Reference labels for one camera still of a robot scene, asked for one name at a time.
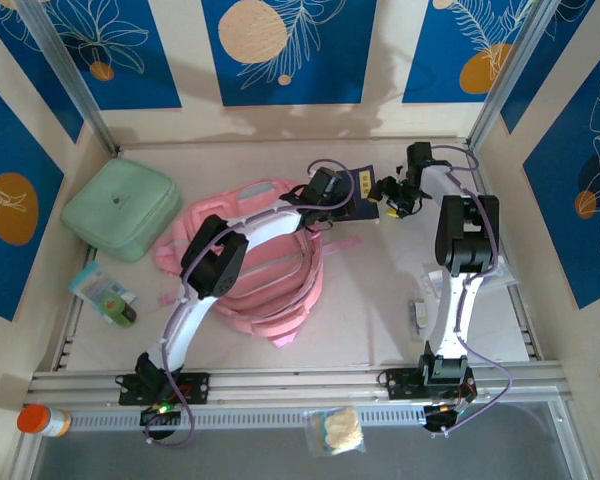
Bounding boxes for small blue book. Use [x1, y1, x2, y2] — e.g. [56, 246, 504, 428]
[337, 162, 381, 224]

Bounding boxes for pink backpack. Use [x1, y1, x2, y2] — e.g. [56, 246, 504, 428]
[153, 178, 364, 349]

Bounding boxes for small clear packet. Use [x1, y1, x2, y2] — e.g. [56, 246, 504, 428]
[407, 298, 428, 344]

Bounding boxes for clear blue ruler package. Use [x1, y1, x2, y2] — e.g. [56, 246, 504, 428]
[422, 257, 520, 301]

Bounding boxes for mint green zip case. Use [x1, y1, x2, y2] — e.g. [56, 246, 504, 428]
[61, 158, 184, 264]

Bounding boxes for clear bag of snacks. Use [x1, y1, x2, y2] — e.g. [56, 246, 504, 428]
[302, 405, 366, 457]

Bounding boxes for green correction tape dispenser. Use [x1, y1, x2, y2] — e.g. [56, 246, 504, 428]
[99, 293, 137, 329]

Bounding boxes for green snack packet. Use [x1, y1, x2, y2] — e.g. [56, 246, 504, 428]
[68, 260, 137, 321]

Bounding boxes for orange capped bottle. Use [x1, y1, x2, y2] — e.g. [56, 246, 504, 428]
[16, 404, 73, 439]

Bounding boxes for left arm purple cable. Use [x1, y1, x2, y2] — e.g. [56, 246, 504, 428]
[142, 158, 356, 449]

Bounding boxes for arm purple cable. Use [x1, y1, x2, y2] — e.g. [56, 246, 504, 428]
[142, 158, 356, 449]
[422, 144, 514, 436]

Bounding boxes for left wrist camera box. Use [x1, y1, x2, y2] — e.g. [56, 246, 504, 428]
[307, 167, 345, 206]

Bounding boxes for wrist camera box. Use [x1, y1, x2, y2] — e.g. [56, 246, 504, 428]
[307, 167, 345, 206]
[405, 142, 434, 176]

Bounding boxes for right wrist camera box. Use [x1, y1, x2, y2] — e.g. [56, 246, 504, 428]
[405, 142, 434, 176]

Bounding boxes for blue floral wall poster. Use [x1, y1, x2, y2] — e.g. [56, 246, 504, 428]
[402, 0, 536, 105]
[0, 0, 85, 145]
[201, 0, 378, 107]
[499, 0, 600, 134]
[44, 0, 183, 111]
[0, 72, 65, 321]
[522, 34, 600, 311]

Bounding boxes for aluminium frame post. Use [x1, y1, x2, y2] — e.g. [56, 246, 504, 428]
[467, 0, 561, 151]
[17, 0, 119, 154]

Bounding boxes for aluminium side rail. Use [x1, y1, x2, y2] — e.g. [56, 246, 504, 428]
[467, 142, 546, 361]
[52, 244, 94, 371]

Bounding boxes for aluminium mounting rail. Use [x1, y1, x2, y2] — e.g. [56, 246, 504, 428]
[27, 362, 566, 406]

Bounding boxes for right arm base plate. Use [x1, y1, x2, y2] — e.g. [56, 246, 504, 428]
[384, 367, 476, 401]

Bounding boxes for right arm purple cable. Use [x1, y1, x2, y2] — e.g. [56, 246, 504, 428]
[422, 144, 514, 436]

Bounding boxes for slotted cable duct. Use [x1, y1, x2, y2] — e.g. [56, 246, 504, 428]
[24, 404, 426, 434]

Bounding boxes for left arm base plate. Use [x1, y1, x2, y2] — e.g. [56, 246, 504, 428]
[118, 370, 211, 406]

